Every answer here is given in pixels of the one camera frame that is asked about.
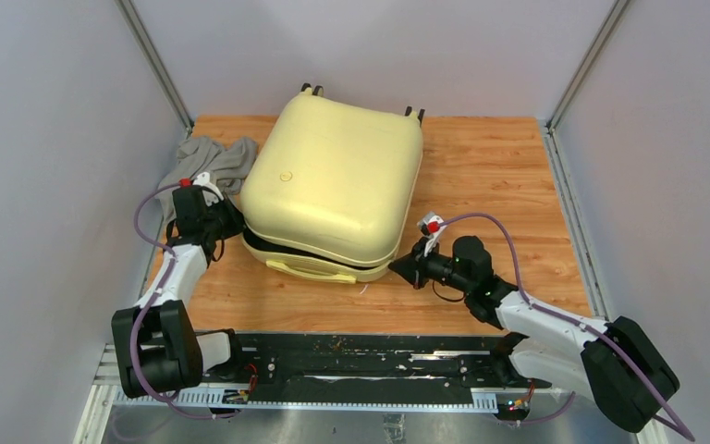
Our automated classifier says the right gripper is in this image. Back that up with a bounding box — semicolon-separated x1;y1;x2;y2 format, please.
388;237;472;294

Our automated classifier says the cream suitcase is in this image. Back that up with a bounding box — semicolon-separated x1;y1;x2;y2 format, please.
239;83;424;284

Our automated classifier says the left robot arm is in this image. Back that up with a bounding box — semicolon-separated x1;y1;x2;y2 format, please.
111;179;247;401

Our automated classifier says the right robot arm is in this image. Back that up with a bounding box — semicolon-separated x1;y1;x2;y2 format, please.
388;236;680;433

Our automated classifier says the grey crumpled cloth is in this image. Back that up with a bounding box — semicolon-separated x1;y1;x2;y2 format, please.
159;136;259;210

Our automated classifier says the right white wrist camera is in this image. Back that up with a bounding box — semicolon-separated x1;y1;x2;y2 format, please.
418;212;445;256

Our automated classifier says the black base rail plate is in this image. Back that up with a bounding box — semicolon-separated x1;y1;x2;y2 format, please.
203;332;532;406

